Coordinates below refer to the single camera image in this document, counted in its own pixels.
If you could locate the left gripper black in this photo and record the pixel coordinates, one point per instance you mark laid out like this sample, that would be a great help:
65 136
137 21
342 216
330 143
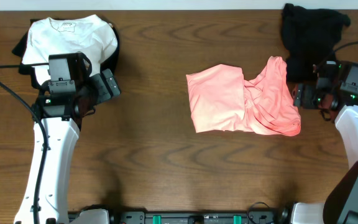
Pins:
103 93

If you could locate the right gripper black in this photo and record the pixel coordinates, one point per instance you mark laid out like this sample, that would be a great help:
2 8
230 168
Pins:
305 92

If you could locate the pink t-shirt with brown print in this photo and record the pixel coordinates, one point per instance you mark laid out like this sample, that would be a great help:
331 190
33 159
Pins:
222 100

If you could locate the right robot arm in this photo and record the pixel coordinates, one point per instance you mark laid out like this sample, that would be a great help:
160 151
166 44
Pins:
341 206

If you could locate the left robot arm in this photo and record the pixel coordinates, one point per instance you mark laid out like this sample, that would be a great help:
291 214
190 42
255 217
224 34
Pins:
58 120

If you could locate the black crumpled garment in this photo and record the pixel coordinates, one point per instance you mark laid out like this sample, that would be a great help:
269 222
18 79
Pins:
310 36

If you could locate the black folded garment under white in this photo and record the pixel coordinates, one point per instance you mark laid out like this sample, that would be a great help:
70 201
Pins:
112 59

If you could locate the white t-shirt with pixel camera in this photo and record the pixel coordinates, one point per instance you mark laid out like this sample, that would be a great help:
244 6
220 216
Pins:
70 40

